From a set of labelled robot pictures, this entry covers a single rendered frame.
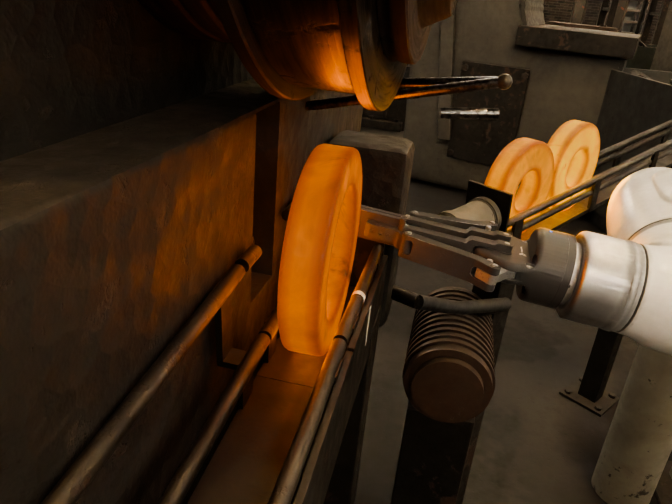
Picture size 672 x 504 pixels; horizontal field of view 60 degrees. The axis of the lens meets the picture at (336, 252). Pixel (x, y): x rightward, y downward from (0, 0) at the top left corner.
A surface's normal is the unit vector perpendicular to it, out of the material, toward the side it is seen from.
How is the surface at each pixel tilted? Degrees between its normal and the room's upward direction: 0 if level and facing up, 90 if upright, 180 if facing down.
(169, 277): 90
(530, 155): 90
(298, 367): 0
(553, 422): 0
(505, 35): 90
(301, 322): 103
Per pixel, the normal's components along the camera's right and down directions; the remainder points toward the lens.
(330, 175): -0.01, -0.64
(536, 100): -0.45, 0.33
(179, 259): 0.97, 0.17
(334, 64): -0.18, 0.98
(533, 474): 0.09, -0.91
